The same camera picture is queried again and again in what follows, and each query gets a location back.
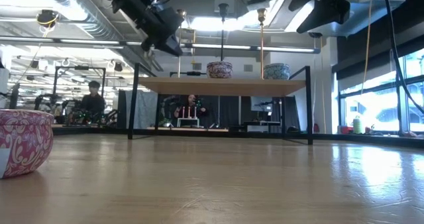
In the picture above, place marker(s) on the black background gantry bar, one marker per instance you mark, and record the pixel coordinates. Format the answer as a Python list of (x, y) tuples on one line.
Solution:
[(193, 73)]

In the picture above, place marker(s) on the small background plant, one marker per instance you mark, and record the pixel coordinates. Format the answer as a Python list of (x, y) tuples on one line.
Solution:
[(163, 122)]

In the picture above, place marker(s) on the red container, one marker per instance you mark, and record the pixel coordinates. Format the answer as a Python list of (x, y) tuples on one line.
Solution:
[(346, 130)]

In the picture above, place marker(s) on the black background rig frame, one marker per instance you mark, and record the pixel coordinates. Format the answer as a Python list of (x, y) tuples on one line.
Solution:
[(81, 67)]

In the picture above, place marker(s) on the background monitor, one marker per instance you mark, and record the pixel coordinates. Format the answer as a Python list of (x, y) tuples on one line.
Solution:
[(261, 104)]

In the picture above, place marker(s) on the pink patterned round tin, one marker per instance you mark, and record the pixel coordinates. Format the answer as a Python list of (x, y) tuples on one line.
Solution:
[(26, 141)]

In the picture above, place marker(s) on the wooden shelf riser black legs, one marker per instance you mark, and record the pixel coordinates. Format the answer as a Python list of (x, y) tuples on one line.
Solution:
[(222, 86)]

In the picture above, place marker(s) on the long ceiling light bar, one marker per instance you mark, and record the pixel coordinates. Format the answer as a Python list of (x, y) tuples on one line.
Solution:
[(281, 48)]

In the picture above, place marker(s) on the small white riser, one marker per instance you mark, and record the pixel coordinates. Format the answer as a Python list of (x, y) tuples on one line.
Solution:
[(187, 119)]

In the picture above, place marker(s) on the background wooden table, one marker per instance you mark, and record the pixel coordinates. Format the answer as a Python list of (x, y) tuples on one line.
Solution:
[(205, 130)]

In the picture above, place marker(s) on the small red object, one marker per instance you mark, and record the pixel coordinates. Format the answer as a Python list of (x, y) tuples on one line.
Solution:
[(316, 128)]

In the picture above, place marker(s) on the black aluminium table frame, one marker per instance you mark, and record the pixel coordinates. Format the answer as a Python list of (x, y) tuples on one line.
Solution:
[(364, 138)]

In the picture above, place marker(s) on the silver rectangular air duct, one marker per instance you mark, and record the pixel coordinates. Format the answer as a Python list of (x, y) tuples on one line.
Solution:
[(371, 15)]

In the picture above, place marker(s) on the grey fabric partition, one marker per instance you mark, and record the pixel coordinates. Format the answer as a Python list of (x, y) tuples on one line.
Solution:
[(145, 106)]

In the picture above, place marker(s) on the person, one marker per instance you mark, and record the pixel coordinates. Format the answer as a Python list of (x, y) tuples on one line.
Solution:
[(92, 104), (191, 104)]

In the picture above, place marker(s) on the grey wall vent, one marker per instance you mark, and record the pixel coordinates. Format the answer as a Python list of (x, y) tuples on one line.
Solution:
[(196, 66), (248, 68)]

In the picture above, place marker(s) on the large black-framed window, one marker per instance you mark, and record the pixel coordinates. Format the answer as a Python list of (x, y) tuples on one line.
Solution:
[(374, 101)]

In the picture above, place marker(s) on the maroon patterned round tin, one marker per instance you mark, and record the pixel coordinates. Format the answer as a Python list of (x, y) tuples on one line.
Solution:
[(219, 70)]

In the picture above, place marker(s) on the black spotlight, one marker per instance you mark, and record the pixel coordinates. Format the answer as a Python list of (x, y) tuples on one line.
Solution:
[(118, 67)]

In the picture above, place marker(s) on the blue patterned round tin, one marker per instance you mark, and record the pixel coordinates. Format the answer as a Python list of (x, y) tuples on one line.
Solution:
[(277, 71)]

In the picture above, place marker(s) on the grey box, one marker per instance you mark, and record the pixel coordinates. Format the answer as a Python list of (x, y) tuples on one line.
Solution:
[(257, 128)]

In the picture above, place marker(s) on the black dome object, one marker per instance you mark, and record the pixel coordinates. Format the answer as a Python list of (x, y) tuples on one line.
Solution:
[(293, 130)]

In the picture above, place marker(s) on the green bottle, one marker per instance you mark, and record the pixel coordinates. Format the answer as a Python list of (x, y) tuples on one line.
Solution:
[(357, 126)]

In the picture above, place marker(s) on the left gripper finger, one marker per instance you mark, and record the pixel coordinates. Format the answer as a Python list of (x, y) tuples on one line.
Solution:
[(172, 44), (149, 46)]

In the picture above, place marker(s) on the white ceiling junction box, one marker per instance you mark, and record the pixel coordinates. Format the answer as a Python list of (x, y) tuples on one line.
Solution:
[(231, 0)]

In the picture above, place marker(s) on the black background robot rig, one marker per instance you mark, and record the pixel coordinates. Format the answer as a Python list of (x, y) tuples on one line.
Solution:
[(73, 116)]

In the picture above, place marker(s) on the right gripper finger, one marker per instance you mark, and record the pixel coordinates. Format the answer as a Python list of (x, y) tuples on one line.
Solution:
[(331, 10), (326, 24)]

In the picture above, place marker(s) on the black round ceiling device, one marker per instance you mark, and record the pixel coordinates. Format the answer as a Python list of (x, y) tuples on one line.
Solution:
[(48, 18)]

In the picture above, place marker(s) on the silver spiral air duct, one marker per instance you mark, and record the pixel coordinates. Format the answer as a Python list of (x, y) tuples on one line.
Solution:
[(99, 30)]

